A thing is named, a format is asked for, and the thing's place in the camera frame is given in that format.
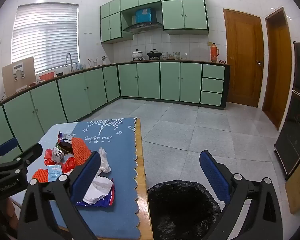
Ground bin with black bag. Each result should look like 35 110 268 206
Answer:
147 180 222 240

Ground black wok with lid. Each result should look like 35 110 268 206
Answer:
147 49 163 60

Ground white window blinds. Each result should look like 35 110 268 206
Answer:
11 3 79 77

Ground black glass door cabinet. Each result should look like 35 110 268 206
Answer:
274 41 300 180

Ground wooden door with handle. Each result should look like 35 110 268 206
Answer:
223 8 265 108

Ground plain wooden door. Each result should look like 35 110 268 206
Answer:
262 6 294 130

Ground range hood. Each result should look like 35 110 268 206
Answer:
122 22 163 34

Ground green wall cabinets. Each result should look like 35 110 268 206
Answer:
100 0 209 44

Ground cardboard box with white label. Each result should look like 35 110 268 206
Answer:
2 56 36 94

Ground red plastic wrapper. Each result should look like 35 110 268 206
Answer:
44 148 53 167
61 156 77 175

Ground blue box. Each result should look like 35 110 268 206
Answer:
135 8 153 23

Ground blue red snack packet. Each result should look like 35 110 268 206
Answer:
76 177 115 208

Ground blue Coffee tree tablecloth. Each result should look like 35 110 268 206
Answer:
9 119 154 240

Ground large orange foam net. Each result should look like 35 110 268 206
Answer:
71 137 92 166

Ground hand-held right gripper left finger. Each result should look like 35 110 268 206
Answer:
18 151 102 240

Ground light blue sachet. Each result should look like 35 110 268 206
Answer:
47 165 63 182

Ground small orange foam net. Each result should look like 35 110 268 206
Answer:
31 168 49 184

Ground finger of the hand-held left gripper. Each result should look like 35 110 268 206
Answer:
5 143 43 178
0 137 19 165

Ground green base cabinets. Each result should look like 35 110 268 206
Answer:
0 60 231 155

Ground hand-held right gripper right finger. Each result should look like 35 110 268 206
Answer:
199 150 284 240

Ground blue printed table mat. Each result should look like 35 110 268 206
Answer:
49 117 140 239

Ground steel kitchen faucet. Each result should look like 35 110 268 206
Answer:
65 52 74 73

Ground flat cardboard sheet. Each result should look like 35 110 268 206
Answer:
285 147 300 214

